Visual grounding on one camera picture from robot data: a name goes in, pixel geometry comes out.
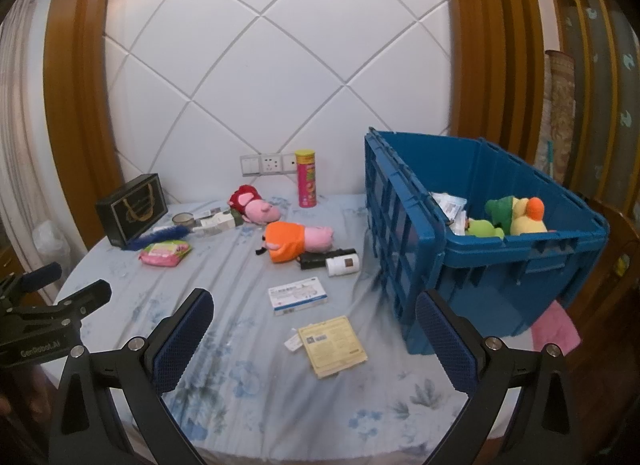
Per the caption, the dark green plush toy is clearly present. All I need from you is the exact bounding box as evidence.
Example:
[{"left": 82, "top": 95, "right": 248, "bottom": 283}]
[{"left": 484, "top": 196, "right": 518, "bottom": 235}]

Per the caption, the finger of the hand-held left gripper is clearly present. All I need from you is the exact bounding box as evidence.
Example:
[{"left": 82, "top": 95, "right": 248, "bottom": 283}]
[
  {"left": 0, "top": 262, "right": 64, "bottom": 306},
  {"left": 61, "top": 279, "right": 112, "bottom": 322}
]

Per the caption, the pink wet wipes packet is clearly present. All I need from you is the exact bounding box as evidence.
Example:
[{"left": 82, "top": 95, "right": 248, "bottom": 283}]
[{"left": 138, "top": 239, "right": 193, "bottom": 268}]

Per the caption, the yellow orange plush toy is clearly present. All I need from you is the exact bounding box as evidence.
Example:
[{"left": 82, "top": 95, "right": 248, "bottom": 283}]
[{"left": 509, "top": 196, "right": 550, "bottom": 236}]

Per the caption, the blue plastic crate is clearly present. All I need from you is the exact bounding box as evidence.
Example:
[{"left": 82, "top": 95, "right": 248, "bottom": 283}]
[{"left": 364, "top": 128, "right": 611, "bottom": 356}]

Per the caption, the white printed packet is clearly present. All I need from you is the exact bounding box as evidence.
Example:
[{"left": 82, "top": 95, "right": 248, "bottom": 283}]
[{"left": 433, "top": 191, "right": 468, "bottom": 221}]

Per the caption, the small black device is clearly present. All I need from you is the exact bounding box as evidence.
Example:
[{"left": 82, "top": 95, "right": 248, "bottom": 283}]
[{"left": 298, "top": 247, "right": 357, "bottom": 270}]

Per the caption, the white bottle brown label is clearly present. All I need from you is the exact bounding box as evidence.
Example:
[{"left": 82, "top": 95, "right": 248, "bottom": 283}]
[{"left": 325, "top": 254, "right": 361, "bottom": 277}]

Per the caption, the black gift box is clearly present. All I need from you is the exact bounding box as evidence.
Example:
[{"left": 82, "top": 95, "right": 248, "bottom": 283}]
[{"left": 95, "top": 174, "right": 168, "bottom": 248}]

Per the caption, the pink pig plush orange dress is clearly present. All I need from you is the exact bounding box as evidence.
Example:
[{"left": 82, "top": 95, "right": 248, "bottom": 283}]
[{"left": 255, "top": 221, "right": 335, "bottom": 264}]

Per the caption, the blue feather duster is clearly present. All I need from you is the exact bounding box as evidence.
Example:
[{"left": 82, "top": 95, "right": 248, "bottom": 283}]
[{"left": 121, "top": 224, "right": 193, "bottom": 251}]

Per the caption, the pink pig plush red dress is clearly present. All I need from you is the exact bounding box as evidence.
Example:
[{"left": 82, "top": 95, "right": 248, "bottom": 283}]
[{"left": 227, "top": 184, "right": 282, "bottom": 224}]

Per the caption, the white plastic bag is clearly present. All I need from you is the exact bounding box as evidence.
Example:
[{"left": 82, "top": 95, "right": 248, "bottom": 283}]
[{"left": 31, "top": 220, "right": 71, "bottom": 271}]

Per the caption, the white wall socket panel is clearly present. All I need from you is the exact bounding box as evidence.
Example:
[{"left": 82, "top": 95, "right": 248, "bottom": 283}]
[{"left": 240, "top": 152, "right": 300, "bottom": 176}]

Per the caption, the brown wooden chair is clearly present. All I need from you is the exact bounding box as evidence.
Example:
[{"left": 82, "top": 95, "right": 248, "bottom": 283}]
[{"left": 575, "top": 190, "right": 640, "bottom": 346}]

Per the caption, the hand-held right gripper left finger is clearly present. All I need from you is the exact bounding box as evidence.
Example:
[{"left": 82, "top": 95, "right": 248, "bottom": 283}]
[{"left": 47, "top": 287, "right": 215, "bottom": 465}]

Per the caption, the pink yellow chips can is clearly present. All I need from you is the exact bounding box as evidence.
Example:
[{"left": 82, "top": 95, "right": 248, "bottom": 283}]
[{"left": 295, "top": 148, "right": 319, "bottom": 208}]

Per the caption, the white blue medicine box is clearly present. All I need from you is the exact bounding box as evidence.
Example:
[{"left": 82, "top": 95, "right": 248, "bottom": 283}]
[{"left": 267, "top": 279, "right": 330, "bottom": 317}]

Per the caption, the beige paper packet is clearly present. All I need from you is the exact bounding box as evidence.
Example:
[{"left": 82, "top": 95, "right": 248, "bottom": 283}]
[{"left": 298, "top": 315, "right": 368, "bottom": 379}]

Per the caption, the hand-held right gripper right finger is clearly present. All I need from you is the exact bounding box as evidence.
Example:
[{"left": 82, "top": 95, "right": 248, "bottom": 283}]
[{"left": 416, "top": 289, "right": 593, "bottom": 465}]

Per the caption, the light green plush toy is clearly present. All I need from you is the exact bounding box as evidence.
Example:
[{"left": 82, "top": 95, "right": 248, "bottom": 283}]
[{"left": 466, "top": 218, "right": 506, "bottom": 239}]

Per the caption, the white curtain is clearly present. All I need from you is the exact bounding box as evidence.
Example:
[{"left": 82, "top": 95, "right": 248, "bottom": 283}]
[{"left": 0, "top": 0, "right": 51, "bottom": 266}]

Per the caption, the brown wooden frame post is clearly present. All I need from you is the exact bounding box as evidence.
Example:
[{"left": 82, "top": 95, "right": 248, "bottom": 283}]
[
  {"left": 44, "top": 0, "right": 124, "bottom": 251},
  {"left": 440, "top": 0, "right": 547, "bottom": 166}
]

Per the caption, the wooden framed patterned door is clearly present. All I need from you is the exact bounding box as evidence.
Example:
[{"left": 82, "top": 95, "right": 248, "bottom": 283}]
[{"left": 542, "top": 0, "right": 640, "bottom": 206}]

